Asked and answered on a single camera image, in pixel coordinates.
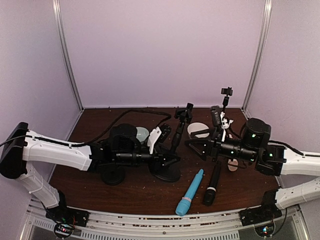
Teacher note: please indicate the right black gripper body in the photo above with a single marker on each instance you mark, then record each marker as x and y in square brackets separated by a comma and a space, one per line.
[213, 146]

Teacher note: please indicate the right aluminium frame post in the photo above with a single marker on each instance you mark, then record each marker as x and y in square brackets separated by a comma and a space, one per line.
[264, 30]

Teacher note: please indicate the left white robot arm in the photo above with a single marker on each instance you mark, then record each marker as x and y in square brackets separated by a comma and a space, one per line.
[108, 158]

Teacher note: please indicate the blue toy microphone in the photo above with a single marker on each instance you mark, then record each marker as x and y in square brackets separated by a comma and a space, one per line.
[185, 202]

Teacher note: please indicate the aluminium frame post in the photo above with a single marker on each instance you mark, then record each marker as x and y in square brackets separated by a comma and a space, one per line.
[264, 30]
[65, 53]

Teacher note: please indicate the front aluminium rail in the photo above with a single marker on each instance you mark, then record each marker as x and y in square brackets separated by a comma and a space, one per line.
[223, 225]

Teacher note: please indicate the thin black stand with clip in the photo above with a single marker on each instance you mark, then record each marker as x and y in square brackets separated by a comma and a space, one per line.
[227, 92]

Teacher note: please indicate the short black microphone stand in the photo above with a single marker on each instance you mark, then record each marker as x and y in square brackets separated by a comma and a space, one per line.
[114, 176]

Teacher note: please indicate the white bowl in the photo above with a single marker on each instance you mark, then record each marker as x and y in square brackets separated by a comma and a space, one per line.
[195, 127]

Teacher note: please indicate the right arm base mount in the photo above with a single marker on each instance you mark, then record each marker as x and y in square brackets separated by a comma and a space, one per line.
[263, 216]

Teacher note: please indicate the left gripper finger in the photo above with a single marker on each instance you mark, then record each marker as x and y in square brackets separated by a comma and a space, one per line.
[169, 160]
[165, 132]

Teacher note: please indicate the tall black microphone stand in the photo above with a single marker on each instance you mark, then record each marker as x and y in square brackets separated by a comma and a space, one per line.
[178, 135]

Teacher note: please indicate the black handheld microphone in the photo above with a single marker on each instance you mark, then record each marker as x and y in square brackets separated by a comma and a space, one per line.
[211, 190]

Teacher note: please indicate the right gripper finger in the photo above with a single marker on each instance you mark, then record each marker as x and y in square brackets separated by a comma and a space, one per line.
[200, 133]
[198, 147]

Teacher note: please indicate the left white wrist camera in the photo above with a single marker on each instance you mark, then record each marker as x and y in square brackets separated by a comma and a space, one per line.
[152, 139]

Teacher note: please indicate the light teal bowl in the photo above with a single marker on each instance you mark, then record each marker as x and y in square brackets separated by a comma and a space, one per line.
[142, 133]

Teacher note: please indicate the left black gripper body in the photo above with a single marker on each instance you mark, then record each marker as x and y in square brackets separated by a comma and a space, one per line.
[155, 157]

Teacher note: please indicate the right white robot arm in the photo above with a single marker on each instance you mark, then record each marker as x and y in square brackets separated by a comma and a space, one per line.
[271, 158]

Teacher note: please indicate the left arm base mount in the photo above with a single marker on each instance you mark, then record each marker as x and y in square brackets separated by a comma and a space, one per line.
[66, 219]

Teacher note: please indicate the left aluminium frame post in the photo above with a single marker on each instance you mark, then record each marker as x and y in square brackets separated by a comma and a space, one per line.
[65, 53]

